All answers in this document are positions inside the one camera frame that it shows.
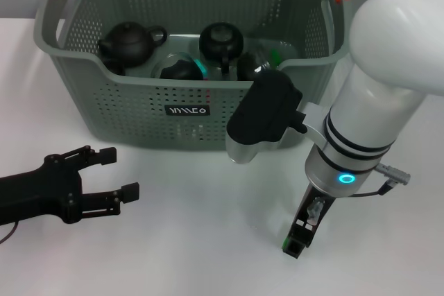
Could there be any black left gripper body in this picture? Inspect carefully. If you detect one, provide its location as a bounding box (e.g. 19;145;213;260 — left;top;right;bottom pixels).
0;155;85;226

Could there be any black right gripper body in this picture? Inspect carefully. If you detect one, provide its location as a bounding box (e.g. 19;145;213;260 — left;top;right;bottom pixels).
291;184;336;229

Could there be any glass teacup black base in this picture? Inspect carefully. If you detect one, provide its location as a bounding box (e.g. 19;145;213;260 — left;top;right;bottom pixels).
198;22;244;74
152;52;205;80
236;51;272;81

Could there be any grey perforated storage bin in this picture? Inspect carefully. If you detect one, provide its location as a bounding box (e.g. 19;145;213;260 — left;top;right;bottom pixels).
33;0;351;151

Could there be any black clay teapot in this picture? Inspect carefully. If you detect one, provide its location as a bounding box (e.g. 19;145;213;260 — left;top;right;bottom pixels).
97;21;169;68

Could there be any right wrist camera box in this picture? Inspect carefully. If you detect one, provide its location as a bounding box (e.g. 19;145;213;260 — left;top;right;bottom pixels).
225;69;309;165

